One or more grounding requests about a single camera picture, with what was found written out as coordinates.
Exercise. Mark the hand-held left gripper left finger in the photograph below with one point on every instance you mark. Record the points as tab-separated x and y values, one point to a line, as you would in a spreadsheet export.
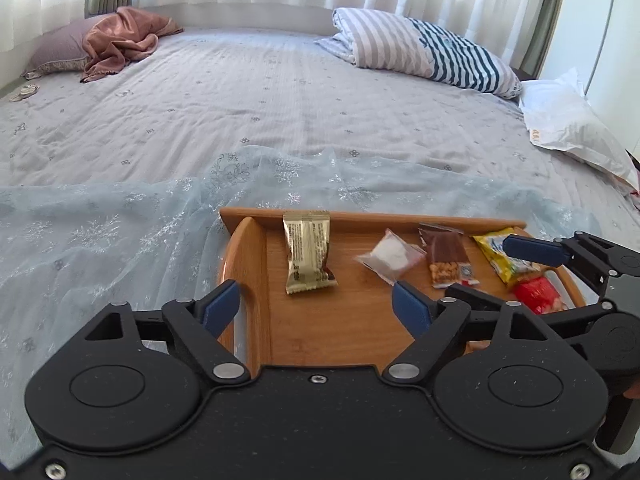
222	305

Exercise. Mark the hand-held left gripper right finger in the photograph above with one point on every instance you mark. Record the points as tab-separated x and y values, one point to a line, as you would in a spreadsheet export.
410	307

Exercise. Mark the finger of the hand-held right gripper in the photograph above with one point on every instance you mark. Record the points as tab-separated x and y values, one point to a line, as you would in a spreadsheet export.
475	295
530	250

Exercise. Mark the mauve pillow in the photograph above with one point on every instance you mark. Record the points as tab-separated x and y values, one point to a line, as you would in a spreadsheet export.
55	45

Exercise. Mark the white wardrobe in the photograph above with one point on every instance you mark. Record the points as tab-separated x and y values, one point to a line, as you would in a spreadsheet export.
615	35

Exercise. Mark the white pillow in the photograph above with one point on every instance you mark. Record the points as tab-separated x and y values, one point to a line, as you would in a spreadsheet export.
565	120

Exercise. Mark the brown crumpled cloth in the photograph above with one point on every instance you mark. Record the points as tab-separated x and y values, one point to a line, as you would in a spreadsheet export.
125	35

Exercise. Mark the gold snack packet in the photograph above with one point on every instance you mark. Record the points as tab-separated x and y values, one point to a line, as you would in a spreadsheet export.
307	255

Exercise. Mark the small white object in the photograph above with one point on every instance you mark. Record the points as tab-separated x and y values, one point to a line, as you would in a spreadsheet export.
27	91

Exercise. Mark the brown snack packet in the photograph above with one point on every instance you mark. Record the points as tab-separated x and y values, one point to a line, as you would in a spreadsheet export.
445	252

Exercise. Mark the red patterned cloth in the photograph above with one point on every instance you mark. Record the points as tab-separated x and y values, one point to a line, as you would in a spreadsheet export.
635	185

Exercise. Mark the yellow snack packet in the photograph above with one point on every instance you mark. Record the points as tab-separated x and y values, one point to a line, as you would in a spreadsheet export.
510	260

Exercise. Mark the clear plastic snack bag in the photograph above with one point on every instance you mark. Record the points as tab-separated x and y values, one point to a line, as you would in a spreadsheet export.
392	257

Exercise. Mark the wooden tray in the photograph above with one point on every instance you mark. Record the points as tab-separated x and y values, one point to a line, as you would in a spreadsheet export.
350	320

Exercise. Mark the red snack packet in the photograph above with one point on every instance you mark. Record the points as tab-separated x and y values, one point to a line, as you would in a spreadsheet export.
540	295

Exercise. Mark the striped folded quilt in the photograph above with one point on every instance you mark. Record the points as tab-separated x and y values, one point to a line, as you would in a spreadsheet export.
400	45

